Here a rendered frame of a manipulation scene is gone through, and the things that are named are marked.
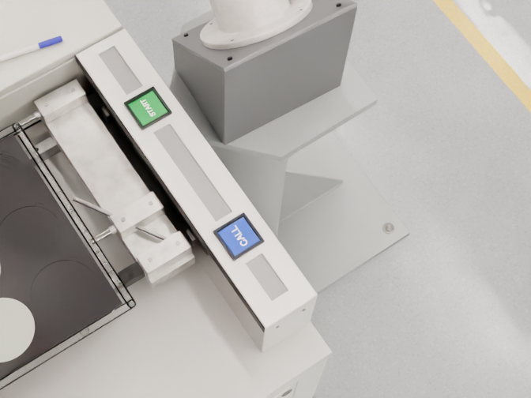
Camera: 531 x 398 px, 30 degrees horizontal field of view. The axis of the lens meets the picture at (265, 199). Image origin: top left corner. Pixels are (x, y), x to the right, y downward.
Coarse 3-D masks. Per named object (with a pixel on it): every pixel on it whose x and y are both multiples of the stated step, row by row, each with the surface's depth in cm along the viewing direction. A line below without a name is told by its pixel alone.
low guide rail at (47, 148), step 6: (48, 138) 166; (36, 144) 166; (42, 144) 166; (48, 144) 166; (54, 144) 166; (42, 150) 165; (48, 150) 166; (54, 150) 167; (60, 150) 168; (30, 156) 165; (42, 156) 166; (48, 156) 168
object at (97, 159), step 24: (72, 120) 164; (96, 120) 165; (72, 144) 163; (96, 144) 163; (96, 168) 161; (120, 168) 161; (96, 192) 160; (120, 192) 160; (144, 192) 160; (144, 240) 157; (192, 264) 158
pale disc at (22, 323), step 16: (0, 304) 150; (16, 304) 150; (0, 320) 149; (16, 320) 149; (32, 320) 149; (0, 336) 148; (16, 336) 148; (32, 336) 148; (0, 352) 147; (16, 352) 147
